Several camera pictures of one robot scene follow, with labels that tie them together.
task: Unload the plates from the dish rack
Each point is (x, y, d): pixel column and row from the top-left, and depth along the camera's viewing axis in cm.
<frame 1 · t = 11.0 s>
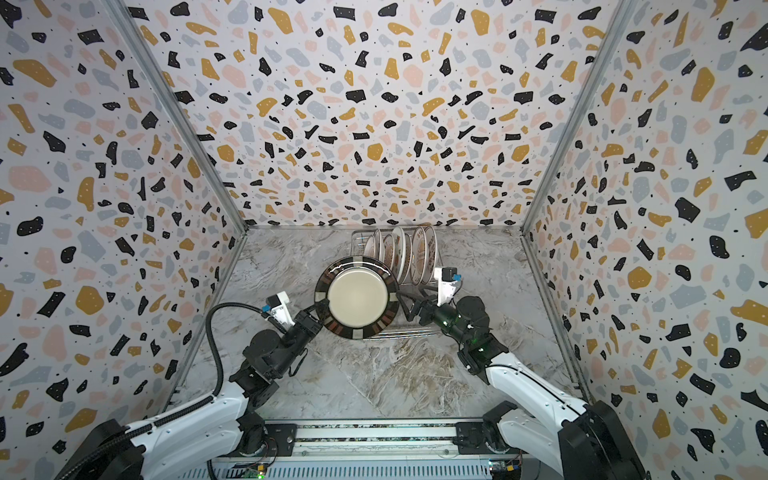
left hand: (327, 297, 74), fingers closed
right hand: (404, 288, 74), fingers open
dark rimmed cream plate: (363, 297, 83), point 18 cm above the table

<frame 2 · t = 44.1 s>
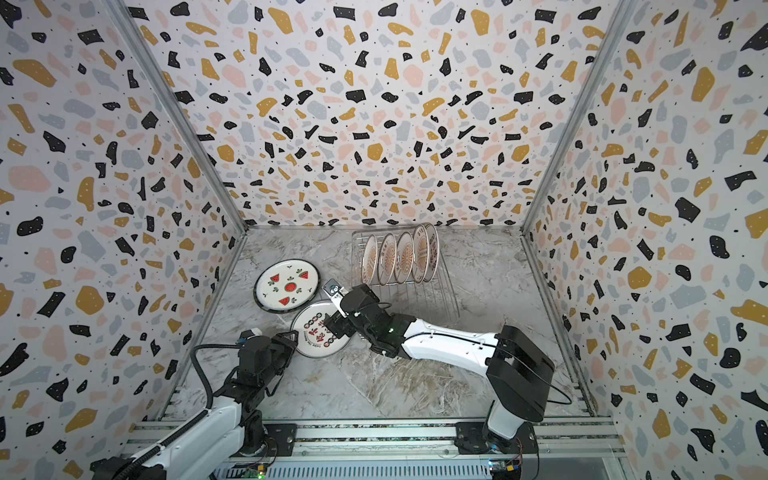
left hand: (297, 330, 86), fingers open
right hand: (334, 297, 77), fingers open
watermelon pattern plate: (287, 285, 104), point 2 cm above the table
white plate red characters: (315, 339, 94), on the table
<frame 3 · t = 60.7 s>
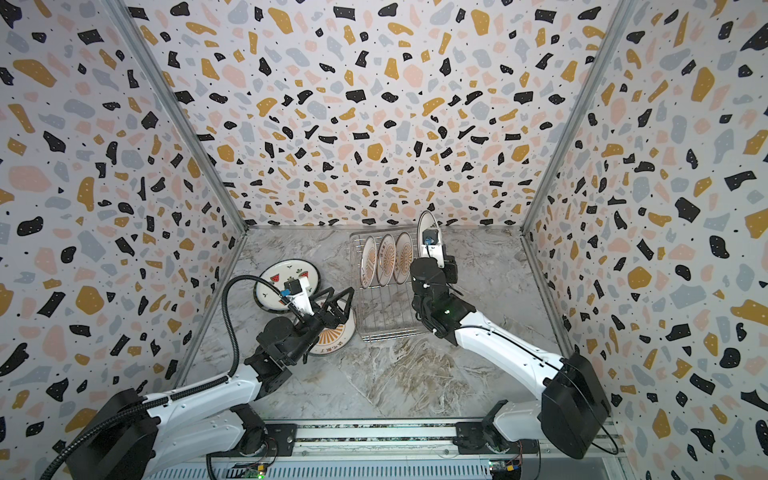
left hand: (342, 287, 73), fingers open
right hand: (439, 243, 75), fingers closed
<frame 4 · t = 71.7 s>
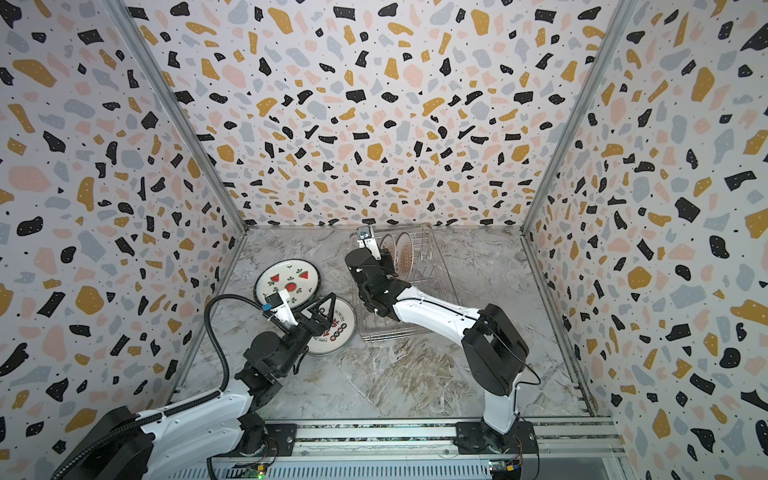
left hand: (326, 295, 74), fingers open
right hand: (368, 241, 82), fingers closed
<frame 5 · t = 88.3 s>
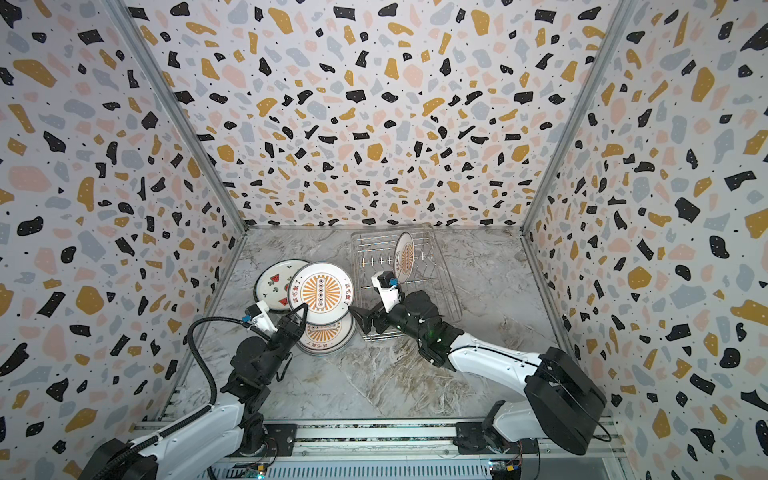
left hand: (307, 302, 78), fingers closed
right hand: (358, 294, 74), fingers open
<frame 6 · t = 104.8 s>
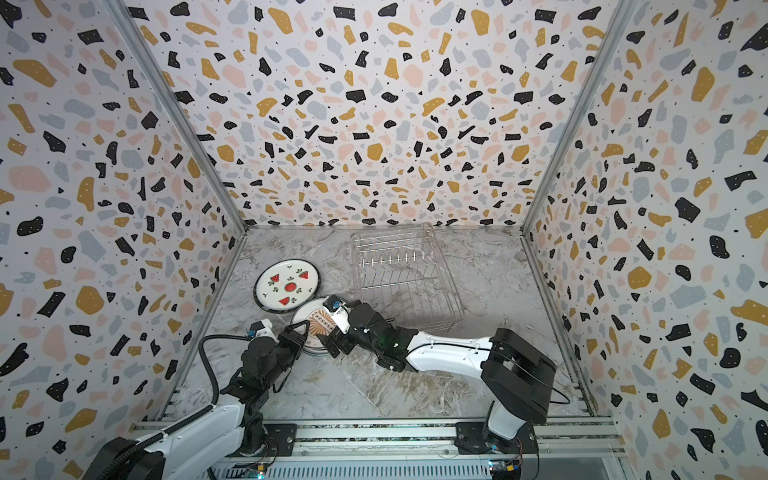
left hand: (308, 322, 84), fingers open
right hand: (324, 317, 76), fingers open
